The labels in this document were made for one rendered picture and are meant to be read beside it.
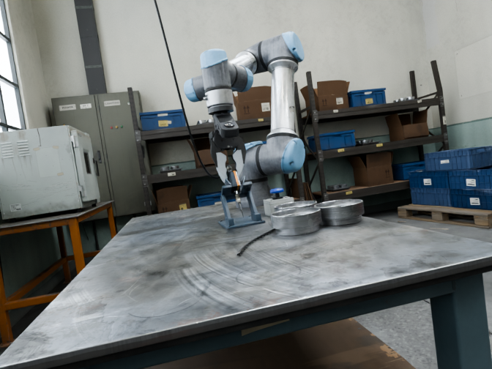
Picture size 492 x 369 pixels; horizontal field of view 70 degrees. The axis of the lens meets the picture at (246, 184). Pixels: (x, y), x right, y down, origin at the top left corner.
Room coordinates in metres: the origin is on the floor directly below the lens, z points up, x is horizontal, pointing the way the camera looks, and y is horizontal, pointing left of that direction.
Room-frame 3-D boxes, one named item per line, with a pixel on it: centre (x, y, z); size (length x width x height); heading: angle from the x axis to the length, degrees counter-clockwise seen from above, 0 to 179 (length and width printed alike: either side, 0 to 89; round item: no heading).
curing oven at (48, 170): (2.87, 1.51, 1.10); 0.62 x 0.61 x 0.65; 11
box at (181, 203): (4.31, 0.91, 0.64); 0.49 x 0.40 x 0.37; 106
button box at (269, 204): (1.01, -0.08, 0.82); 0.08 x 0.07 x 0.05; 11
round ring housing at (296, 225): (0.74, -0.09, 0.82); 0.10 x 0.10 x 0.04
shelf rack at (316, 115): (4.89, -1.82, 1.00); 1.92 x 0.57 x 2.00; 101
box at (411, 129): (4.98, -2.36, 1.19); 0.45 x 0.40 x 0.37; 96
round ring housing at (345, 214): (0.78, -0.20, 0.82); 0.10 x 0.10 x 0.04
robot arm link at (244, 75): (1.08, 0.00, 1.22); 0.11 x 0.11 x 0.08; 57
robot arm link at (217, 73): (0.99, 0.04, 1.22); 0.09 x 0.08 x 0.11; 147
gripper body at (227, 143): (1.00, 0.04, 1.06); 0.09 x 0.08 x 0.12; 14
